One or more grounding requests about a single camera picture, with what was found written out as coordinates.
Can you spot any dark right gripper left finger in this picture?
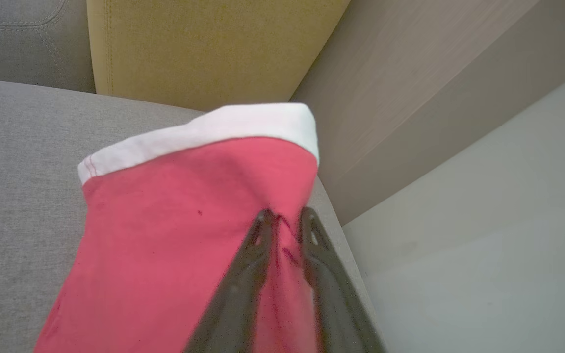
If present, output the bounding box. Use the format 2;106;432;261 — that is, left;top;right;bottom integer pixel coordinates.
183;208;277;353

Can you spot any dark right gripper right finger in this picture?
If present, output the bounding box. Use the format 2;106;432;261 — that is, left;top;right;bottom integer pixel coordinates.
298;206;387;353

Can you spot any red white basketball jersey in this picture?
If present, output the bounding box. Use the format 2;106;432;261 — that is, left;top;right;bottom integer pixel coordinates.
32;102;320;353

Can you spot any yellow sofa cushion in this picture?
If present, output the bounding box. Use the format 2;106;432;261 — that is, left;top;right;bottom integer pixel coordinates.
86;0;352;112

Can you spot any grey sofa back cushion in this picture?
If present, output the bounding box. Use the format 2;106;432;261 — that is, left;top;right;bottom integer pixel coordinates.
0;0;97;94

